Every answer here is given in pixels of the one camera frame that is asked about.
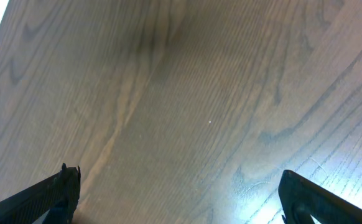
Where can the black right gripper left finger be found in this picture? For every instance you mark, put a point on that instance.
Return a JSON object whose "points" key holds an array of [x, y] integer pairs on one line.
{"points": [[55, 197]]}

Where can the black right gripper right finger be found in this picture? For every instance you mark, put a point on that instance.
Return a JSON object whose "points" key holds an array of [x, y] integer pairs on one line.
{"points": [[304, 202]]}

